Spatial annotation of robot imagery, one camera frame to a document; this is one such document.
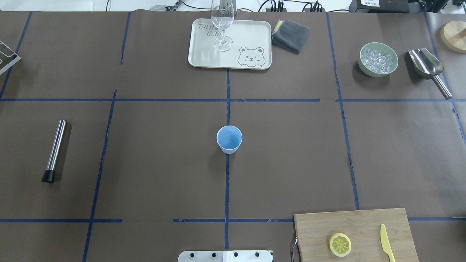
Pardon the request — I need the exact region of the white wire cup rack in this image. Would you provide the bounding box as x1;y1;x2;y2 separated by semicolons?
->
0;41;21;75

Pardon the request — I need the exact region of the bamboo cutting board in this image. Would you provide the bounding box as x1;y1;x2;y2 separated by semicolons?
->
293;208;418;262

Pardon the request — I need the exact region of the yellow plastic knife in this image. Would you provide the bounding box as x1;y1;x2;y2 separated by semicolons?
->
380;224;396;262

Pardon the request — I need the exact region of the metal ice scoop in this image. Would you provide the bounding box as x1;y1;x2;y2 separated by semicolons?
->
407;48;453;100

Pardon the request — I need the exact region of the green bowl of ice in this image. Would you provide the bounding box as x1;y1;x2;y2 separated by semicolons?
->
358;43;398;77

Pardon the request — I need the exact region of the steel muddler black tip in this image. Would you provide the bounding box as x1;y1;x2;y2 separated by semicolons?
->
41;119;67;183

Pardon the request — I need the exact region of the wooden cup tree stand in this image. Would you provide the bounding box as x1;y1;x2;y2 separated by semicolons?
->
441;20;466;53

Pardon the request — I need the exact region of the yellow lemon slice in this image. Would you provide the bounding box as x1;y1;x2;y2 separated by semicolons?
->
328;233;352;257

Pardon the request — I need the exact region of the cream bear serving tray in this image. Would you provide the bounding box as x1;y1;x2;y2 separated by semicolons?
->
188;19;272;70

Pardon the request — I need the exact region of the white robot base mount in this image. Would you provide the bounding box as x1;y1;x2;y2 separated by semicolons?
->
178;250;274;262

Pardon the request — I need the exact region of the clear wine glass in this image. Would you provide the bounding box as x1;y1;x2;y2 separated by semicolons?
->
211;0;234;52

